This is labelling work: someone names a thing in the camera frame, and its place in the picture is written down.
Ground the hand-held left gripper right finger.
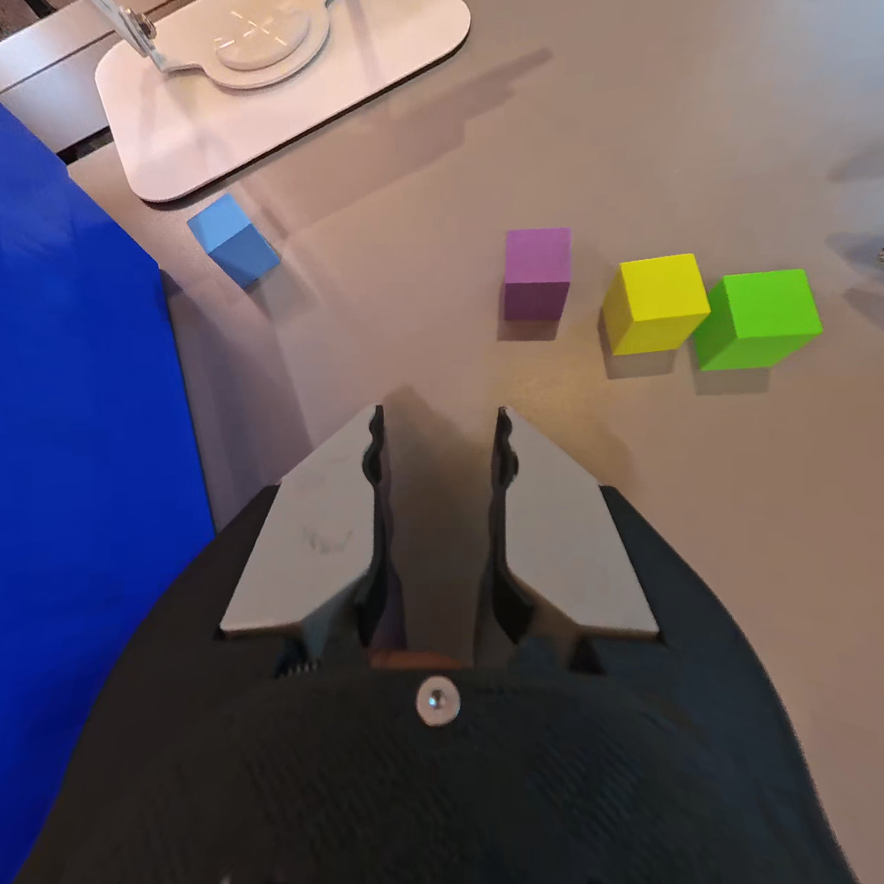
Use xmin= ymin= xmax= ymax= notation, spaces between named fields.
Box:
xmin=482 ymin=406 xmax=660 ymax=646

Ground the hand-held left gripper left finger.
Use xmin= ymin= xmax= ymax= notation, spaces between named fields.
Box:
xmin=220 ymin=405 xmax=404 ymax=656

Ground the yellow foam cube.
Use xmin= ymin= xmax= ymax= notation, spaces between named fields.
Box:
xmin=602 ymin=253 xmax=712 ymax=356

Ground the purple foam cube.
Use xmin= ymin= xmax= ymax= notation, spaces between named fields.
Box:
xmin=503 ymin=228 xmax=573 ymax=322

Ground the green foam cube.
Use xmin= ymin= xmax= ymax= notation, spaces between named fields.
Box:
xmin=692 ymin=269 xmax=823 ymax=372

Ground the blue foam cube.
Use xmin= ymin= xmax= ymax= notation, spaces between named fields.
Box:
xmin=186 ymin=193 xmax=282 ymax=289

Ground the blue plastic bin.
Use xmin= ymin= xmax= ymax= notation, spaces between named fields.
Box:
xmin=0 ymin=104 xmax=216 ymax=878

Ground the white document stand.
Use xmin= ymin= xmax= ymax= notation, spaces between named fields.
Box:
xmin=94 ymin=0 xmax=472 ymax=203

